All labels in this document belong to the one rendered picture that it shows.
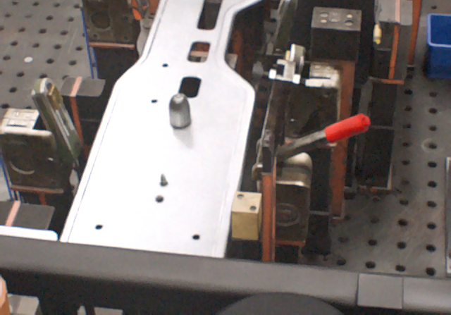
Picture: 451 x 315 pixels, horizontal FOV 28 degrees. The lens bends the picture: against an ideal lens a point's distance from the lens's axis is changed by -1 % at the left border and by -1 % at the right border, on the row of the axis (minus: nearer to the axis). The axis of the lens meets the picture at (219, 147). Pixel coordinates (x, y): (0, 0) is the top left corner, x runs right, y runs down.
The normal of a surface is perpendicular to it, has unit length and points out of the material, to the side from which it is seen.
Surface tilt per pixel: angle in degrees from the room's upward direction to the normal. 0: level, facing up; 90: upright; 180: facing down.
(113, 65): 90
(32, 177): 90
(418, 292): 0
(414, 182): 0
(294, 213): 90
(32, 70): 0
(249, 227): 90
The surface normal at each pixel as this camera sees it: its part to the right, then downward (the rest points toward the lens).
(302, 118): -0.15, 0.69
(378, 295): -0.04, -0.71
